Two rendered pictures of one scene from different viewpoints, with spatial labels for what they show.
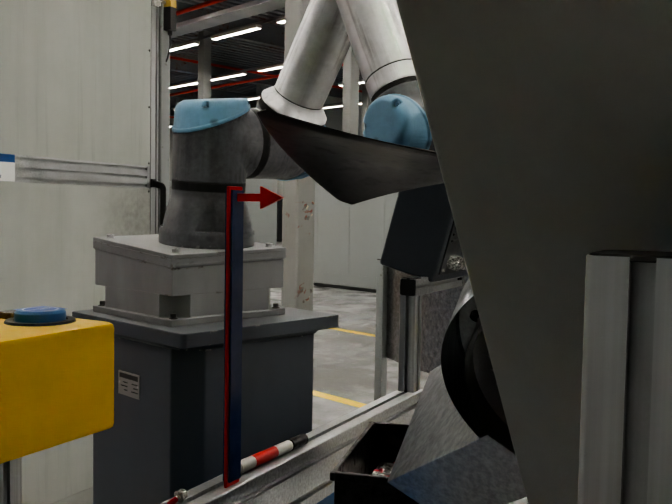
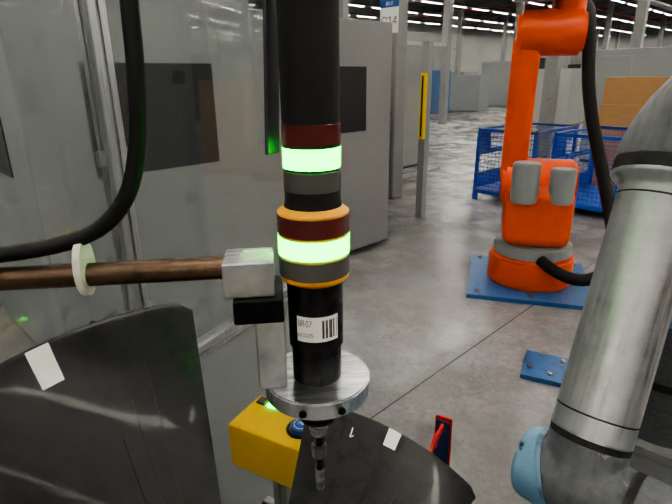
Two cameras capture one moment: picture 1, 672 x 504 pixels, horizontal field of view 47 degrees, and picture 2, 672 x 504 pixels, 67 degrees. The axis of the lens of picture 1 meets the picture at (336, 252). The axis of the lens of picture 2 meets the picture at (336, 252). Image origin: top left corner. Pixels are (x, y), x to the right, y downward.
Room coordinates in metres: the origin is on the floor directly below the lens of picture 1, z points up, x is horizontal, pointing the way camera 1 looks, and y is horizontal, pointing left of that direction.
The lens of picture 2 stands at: (0.68, -0.49, 1.65)
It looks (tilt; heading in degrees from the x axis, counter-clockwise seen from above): 19 degrees down; 90
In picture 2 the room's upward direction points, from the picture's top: 1 degrees counter-clockwise
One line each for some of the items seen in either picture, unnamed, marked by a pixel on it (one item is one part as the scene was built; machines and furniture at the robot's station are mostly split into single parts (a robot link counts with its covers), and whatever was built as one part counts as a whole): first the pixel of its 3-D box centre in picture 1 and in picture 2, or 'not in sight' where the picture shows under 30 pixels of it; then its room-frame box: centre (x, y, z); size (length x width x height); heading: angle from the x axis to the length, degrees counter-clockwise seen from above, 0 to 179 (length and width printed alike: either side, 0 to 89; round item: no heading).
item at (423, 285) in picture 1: (433, 282); not in sight; (1.40, -0.18, 1.04); 0.24 x 0.03 x 0.03; 151
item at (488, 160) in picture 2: not in sight; (525, 161); (3.36, 6.53, 0.49); 1.27 x 0.88 x 0.98; 45
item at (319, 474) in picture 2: not in sight; (319, 458); (0.67, -0.19, 1.39); 0.01 x 0.01 x 0.05
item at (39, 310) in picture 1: (40, 317); (301, 426); (0.62, 0.24, 1.08); 0.04 x 0.04 x 0.02
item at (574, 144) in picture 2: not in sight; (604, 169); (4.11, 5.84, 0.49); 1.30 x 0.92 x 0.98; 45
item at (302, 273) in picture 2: not in sight; (314, 261); (0.67, -0.19, 1.54); 0.04 x 0.04 x 0.01
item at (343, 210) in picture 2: not in sight; (313, 241); (0.67, -0.19, 1.56); 0.04 x 0.04 x 0.05
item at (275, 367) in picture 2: not in sight; (300, 324); (0.66, -0.20, 1.50); 0.09 x 0.07 x 0.10; 6
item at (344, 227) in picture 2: not in sight; (313, 220); (0.67, -0.19, 1.57); 0.04 x 0.04 x 0.01
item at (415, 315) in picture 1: (410, 334); not in sight; (1.31, -0.13, 0.96); 0.03 x 0.03 x 0.20; 61
